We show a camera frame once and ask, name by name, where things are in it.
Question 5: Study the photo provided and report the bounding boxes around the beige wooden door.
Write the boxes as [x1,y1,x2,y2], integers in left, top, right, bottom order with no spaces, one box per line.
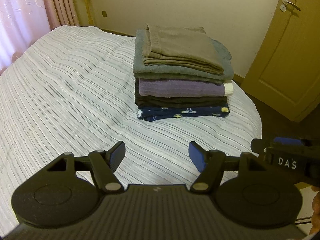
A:
[241,0,319,122]

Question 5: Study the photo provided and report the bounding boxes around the person's right hand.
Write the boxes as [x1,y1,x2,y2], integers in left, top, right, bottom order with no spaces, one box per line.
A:
[309,186,320,235]

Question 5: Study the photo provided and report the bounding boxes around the pink sheer curtain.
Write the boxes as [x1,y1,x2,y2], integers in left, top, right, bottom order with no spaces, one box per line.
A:
[0,0,81,75]

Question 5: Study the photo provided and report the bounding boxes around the striped grey bed cover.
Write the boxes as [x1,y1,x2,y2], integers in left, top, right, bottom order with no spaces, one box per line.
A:
[1,26,262,235]

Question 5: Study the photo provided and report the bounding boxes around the silver door handle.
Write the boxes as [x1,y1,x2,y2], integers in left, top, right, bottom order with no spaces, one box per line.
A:
[279,0,301,12]

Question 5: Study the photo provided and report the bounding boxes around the olive brown pants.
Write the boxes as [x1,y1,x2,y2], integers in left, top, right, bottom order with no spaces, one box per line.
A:
[142,24,224,75]

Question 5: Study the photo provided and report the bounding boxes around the folded clothes stack on bed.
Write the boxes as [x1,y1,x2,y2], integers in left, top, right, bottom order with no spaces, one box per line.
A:
[133,29,234,121]

